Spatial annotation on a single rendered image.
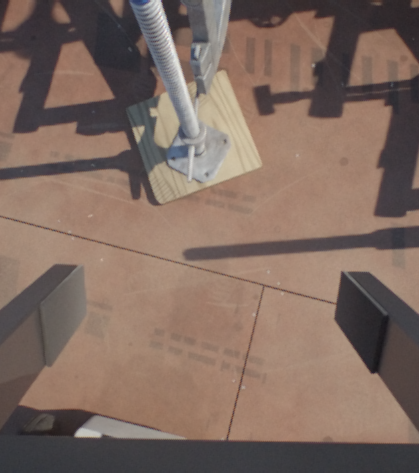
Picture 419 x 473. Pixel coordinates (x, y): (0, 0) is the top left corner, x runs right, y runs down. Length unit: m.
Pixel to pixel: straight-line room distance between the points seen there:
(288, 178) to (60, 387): 0.84
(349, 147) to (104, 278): 0.76
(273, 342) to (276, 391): 0.12
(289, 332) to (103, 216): 0.60
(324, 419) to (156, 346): 0.46
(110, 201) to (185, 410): 0.60
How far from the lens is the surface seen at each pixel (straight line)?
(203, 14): 0.76
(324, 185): 0.97
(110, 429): 0.93
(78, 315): 0.17
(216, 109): 1.01
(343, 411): 0.99
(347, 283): 0.16
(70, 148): 1.11
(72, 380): 1.06
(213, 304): 0.91
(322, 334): 0.94
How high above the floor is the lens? 0.91
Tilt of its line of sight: 81 degrees down
